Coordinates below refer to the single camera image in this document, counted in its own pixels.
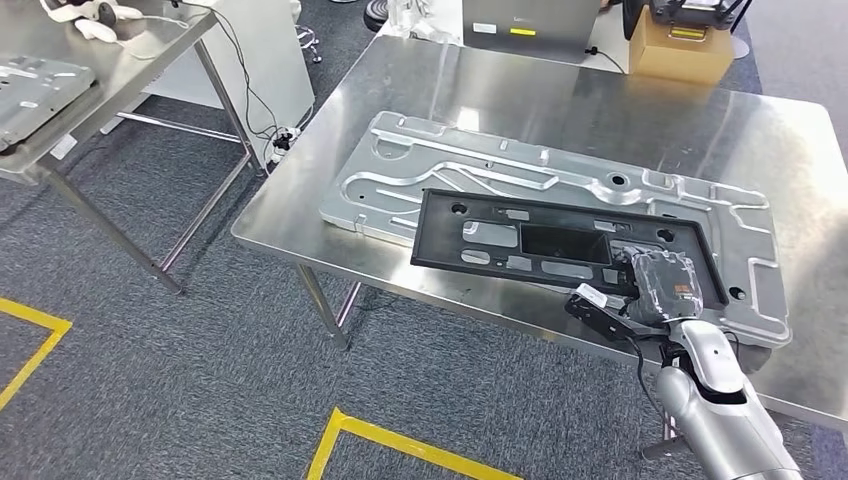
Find small stamped silver metal panel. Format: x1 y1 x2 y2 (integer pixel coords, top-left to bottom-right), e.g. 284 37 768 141
0 55 99 155

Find black plastic plate bracket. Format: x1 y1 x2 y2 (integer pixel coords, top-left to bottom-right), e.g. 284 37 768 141
409 188 731 314

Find stainless steel workbench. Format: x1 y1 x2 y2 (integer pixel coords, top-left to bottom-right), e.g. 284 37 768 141
230 33 848 463

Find stainless steel table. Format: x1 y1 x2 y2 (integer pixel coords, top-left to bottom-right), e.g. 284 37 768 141
0 0 268 297

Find clear plastic item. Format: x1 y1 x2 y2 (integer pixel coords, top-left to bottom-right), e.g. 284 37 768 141
386 0 466 46

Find white VR controller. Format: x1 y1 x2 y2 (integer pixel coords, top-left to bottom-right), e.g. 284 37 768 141
72 18 124 45
39 0 145 24

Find black round base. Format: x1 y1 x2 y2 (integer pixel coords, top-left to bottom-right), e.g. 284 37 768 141
362 0 393 34

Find cardboard box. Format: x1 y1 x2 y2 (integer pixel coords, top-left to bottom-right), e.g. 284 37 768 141
627 6 738 87

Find black device on box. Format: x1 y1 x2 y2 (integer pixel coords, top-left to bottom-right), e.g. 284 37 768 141
647 0 755 32

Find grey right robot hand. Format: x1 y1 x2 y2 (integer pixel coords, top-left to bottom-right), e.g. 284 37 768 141
619 246 706 328

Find grey laptop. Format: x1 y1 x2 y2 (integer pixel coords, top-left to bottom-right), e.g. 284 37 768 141
460 0 602 66

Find black laptop cable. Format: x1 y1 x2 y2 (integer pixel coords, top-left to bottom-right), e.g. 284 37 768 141
584 44 629 75

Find white cabinet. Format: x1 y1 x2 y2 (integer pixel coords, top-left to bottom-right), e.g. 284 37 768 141
99 0 317 146

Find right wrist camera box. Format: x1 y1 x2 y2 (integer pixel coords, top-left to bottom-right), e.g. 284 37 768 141
563 282 643 344

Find white desk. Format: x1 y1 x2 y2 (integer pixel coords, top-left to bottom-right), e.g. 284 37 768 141
586 5 632 75

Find white label sticker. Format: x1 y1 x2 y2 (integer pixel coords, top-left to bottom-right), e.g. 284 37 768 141
48 133 79 162

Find large stamped silver metal panel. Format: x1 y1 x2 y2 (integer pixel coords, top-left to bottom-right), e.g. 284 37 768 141
319 110 794 350

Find chrome fitting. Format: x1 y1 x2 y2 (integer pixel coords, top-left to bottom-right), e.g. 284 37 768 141
294 23 325 66

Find black power cable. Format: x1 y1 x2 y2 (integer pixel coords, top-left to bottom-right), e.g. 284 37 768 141
201 3 296 151

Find white power strip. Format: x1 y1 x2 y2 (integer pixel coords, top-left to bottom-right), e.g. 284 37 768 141
266 124 305 166

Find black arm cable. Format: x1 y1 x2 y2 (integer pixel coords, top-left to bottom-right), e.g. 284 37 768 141
625 336 670 425

